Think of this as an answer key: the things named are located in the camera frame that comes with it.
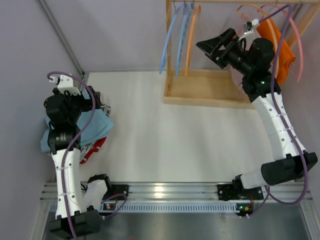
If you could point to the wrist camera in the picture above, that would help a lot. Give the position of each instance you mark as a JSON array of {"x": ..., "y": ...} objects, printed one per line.
[
  {"x": 249, "y": 29},
  {"x": 65, "y": 85}
]

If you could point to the pink hanger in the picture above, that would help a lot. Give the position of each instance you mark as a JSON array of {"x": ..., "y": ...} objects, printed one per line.
[{"x": 299, "y": 43}]

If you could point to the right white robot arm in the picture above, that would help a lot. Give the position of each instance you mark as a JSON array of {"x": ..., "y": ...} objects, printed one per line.
[{"x": 291, "y": 161}]

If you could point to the red trousers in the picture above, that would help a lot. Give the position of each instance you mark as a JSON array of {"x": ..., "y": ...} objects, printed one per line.
[{"x": 92, "y": 148}]

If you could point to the slotted cable duct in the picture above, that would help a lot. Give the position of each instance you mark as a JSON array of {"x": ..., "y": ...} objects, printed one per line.
[{"x": 173, "y": 207}]

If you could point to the wooden clothes rack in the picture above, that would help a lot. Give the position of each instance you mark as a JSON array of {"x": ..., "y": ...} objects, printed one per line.
[{"x": 215, "y": 88}]

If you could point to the orange trousers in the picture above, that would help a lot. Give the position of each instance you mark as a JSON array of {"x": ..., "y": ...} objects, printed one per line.
[{"x": 286, "y": 56}]

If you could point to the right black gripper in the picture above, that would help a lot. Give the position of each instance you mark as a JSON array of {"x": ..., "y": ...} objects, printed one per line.
[{"x": 223, "y": 50}]

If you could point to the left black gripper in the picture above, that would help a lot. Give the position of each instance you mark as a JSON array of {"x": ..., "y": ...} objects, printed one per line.
[{"x": 94, "y": 99}]

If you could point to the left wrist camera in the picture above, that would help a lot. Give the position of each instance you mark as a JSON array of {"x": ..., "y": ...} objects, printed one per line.
[{"x": 65, "y": 85}]

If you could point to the aluminium mounting rail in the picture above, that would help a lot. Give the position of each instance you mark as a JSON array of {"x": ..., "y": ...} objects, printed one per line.
[{"x": 192, "y": 191}]

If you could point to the light blue plastic hanger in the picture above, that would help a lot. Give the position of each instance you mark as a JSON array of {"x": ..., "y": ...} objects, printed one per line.
[{"x": 166, "y": 48}]

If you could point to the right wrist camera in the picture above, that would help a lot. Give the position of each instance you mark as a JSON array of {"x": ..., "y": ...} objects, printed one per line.
[{"x": 249, "y": 29}]

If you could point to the aluminium corner post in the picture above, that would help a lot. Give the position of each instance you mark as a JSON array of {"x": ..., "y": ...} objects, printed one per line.
[{"x": 53, "y": 22}]

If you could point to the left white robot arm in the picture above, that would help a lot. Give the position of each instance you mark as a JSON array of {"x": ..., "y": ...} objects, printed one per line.
[{"x": 77, "y": 213}]

